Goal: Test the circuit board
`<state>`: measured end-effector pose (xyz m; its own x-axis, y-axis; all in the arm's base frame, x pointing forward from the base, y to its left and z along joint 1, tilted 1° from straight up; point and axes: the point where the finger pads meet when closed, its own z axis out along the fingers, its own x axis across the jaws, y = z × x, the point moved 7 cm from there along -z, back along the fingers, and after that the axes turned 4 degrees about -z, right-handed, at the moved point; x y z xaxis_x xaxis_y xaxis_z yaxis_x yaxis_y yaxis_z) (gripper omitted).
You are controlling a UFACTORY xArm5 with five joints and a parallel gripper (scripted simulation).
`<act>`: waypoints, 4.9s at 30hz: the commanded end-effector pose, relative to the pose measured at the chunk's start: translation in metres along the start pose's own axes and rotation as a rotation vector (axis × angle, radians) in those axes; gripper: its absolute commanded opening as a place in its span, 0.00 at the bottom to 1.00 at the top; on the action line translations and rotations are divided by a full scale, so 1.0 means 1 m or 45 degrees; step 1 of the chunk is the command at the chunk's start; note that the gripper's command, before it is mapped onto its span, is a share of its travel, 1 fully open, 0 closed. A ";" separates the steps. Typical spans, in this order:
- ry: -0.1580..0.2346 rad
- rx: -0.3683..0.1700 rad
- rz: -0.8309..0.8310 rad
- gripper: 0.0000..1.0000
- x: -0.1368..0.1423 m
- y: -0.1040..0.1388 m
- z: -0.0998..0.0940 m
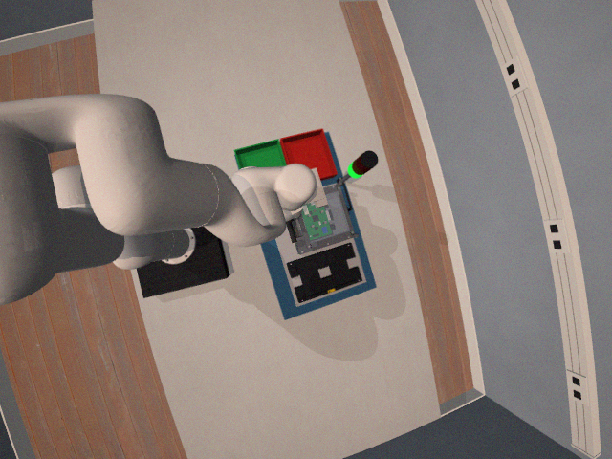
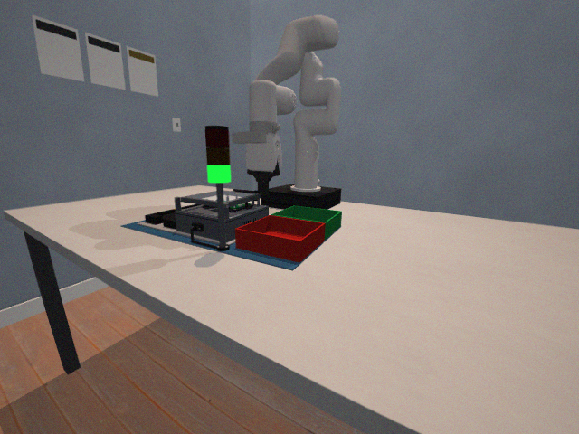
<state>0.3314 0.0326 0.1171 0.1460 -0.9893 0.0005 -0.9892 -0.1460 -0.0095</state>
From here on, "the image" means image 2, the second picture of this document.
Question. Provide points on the red open-top bin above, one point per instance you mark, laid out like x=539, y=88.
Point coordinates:
x=281, y=237

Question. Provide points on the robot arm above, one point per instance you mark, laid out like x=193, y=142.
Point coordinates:
x=267, y=99

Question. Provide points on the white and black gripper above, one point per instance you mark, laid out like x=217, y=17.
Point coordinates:
x=263, y=158

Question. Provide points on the green bin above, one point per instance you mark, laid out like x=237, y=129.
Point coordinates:
x=331, y=218

